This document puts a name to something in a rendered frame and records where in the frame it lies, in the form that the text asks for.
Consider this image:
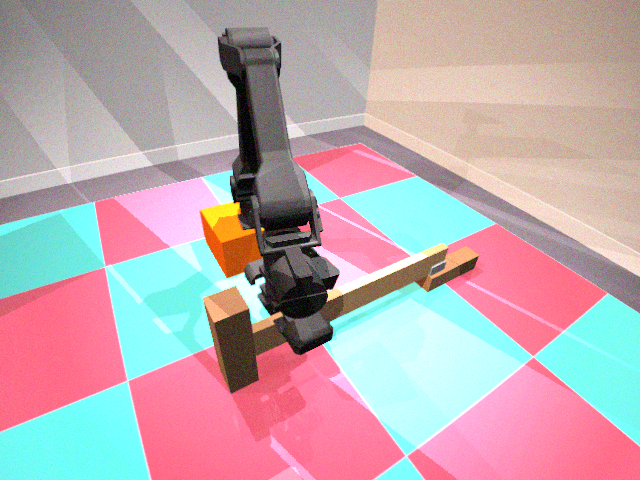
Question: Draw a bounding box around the long wooden rail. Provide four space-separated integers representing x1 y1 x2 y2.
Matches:
252 243 449 356

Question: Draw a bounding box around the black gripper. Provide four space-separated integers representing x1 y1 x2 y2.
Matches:
243 258 334 355

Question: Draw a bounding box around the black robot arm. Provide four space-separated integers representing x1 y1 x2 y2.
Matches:
218 27 340 319

